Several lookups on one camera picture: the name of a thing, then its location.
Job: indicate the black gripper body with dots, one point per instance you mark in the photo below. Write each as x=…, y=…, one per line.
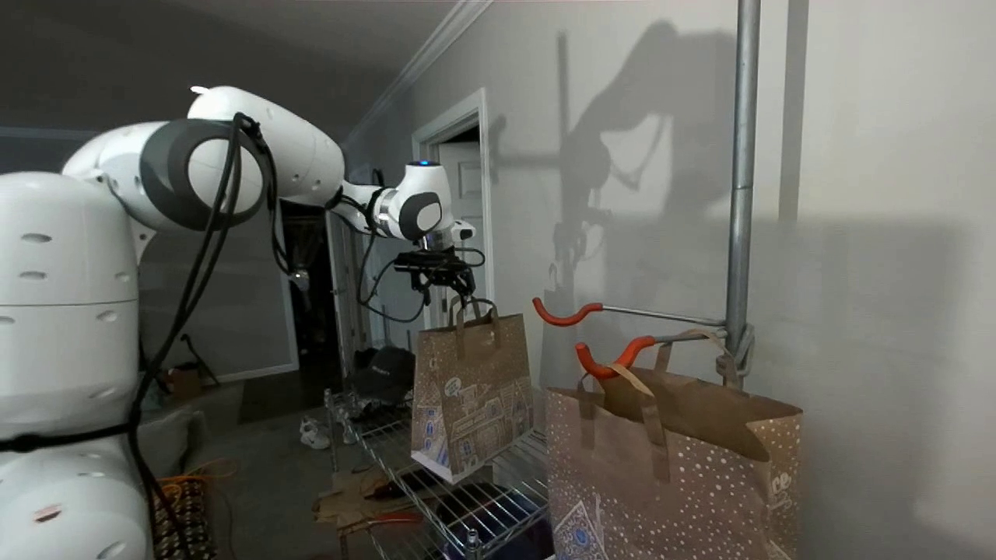
x=435, y=269

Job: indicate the brown paper bag house print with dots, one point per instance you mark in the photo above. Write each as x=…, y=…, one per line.
x=472, y=388

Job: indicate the brown paper bag white dots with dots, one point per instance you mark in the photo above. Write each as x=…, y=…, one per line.
x=653, y=463

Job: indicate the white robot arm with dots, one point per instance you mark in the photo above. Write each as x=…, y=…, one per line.
x=71, y=379

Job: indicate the grey metal stand pole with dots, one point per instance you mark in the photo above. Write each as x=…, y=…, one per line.
x=740, y=189

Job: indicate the upper orange coated hook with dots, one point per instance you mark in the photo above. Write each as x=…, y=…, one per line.
x=570, y=319

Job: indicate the orange coated hook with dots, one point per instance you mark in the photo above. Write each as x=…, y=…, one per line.
x=628, y=351
x=570, y=319

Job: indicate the lower orange coated hook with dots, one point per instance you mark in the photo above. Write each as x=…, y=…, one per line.
x=628, y=351

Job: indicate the orange woven basket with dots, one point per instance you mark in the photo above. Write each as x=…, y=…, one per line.
x=182, y=519

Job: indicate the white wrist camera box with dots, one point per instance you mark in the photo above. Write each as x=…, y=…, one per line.
x=462, y=235

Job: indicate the white door frame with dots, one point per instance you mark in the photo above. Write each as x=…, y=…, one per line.
x=455, y=136

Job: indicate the wire metal shelf rack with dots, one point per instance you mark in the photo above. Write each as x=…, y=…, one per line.
x=398, y=512

